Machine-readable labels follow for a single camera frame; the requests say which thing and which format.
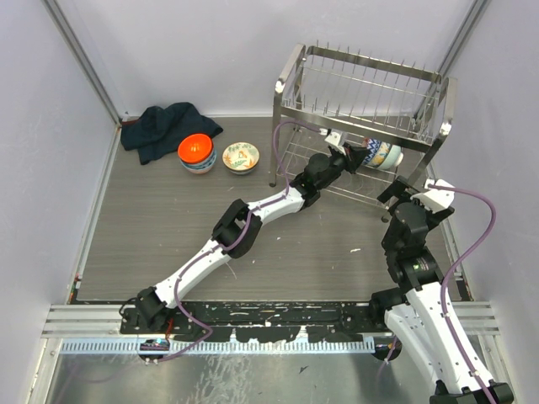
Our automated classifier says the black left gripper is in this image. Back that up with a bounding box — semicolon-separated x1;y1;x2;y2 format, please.
317;145;368;192

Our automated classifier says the stainless steel dish rack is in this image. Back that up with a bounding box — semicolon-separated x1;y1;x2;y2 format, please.
269;44;457;210

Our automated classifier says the orange floral back bowl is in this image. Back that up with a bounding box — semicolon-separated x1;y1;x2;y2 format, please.
222;141;260;175

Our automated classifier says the blue white floral bowl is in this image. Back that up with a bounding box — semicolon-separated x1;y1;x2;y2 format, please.
180;150;216;167

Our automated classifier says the plain orange bowl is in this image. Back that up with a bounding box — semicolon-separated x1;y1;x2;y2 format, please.
177;133;213;164

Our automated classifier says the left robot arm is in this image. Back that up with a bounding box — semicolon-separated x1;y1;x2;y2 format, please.
127;142;369;333

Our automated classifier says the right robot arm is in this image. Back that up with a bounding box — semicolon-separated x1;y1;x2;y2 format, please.
369;176;515;403

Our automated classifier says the blue zigzag back bowl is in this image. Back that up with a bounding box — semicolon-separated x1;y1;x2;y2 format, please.
361;137;382;165

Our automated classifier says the yellow orange back bowl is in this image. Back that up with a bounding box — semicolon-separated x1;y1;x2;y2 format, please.
371;142;392;167

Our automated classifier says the green grid back bowl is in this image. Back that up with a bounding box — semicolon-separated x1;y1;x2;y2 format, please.
379;145;403;170

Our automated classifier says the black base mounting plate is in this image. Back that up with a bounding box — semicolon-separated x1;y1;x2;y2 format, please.
120;301;389;343

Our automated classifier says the dark blue crumpled cloth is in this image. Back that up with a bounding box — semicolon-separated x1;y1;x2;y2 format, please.
120;102;223;165

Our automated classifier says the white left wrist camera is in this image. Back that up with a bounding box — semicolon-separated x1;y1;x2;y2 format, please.
324;130;346;155

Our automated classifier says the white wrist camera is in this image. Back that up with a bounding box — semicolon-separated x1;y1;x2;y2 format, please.
324;130;346;155
412;178;455;213

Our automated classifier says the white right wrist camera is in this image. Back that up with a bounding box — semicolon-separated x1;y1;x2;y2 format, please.
412;178;455;213

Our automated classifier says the slotted cable duct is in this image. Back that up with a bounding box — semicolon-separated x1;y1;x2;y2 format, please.
59;337;376;355

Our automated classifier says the aluminium frame rail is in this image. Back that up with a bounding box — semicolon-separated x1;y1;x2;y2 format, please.
42;301;499;338

